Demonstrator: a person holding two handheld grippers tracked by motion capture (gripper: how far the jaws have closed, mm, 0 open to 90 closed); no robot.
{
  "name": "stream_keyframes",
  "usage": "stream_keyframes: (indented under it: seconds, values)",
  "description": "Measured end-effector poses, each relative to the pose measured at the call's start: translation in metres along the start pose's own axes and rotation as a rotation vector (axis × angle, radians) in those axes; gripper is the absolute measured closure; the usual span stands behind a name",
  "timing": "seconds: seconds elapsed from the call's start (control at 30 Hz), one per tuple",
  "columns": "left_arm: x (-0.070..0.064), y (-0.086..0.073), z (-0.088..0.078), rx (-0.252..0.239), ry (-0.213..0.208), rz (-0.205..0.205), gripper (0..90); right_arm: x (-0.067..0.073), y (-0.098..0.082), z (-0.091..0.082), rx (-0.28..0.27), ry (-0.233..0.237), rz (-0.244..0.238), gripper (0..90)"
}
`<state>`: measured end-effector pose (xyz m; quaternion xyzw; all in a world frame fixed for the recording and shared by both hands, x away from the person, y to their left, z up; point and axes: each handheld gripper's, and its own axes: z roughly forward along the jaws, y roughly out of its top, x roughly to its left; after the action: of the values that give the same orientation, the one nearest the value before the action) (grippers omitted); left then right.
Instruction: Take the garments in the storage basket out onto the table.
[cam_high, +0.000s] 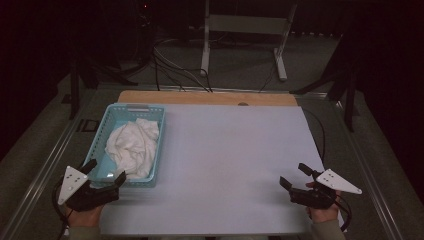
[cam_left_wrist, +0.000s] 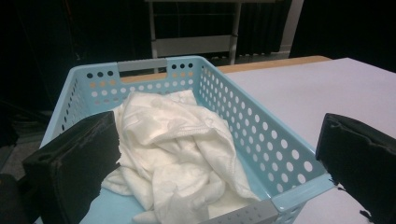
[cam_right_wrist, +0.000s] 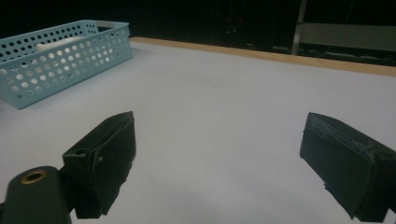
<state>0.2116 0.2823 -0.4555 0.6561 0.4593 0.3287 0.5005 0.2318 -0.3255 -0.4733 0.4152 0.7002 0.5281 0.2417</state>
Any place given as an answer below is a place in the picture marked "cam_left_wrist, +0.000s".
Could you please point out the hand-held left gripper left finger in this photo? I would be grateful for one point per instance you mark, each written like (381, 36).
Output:
(71, 165)

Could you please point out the light blue perforated plastic basket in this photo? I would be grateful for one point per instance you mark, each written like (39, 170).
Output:
(264, 146)

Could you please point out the grey metal frame stand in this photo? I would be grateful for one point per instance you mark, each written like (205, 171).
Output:
(193, 43)

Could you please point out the dark curtain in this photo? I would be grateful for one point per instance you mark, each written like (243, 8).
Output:
(77, 28)

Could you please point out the white cloth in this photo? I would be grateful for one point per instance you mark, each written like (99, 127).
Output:
(177, 155)

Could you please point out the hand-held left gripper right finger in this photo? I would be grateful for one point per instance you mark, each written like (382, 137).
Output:
(361, 155)

